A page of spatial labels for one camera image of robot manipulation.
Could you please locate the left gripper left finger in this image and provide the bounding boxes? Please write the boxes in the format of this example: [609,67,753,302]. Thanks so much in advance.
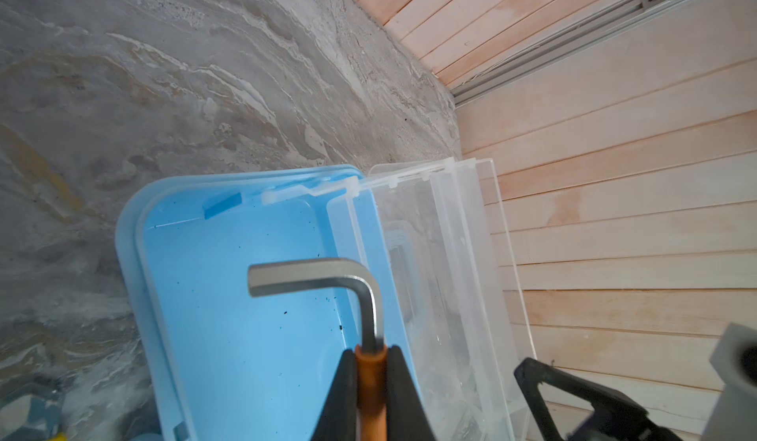
[311,350,358,441]

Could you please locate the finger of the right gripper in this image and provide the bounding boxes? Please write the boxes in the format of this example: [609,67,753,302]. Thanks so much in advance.
[514,357,681,441]

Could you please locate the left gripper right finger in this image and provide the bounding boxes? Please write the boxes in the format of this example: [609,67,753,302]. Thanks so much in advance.
[386,346,436,441]

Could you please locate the blue plastic tool box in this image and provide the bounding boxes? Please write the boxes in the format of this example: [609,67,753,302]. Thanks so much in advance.
[116,158,534,440]

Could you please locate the teal utility knife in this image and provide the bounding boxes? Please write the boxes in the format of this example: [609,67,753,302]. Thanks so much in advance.
[1,376,68,441]

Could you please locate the horizontal aluminium wall rail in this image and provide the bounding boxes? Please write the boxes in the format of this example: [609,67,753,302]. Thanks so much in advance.
[444,0,689,108]

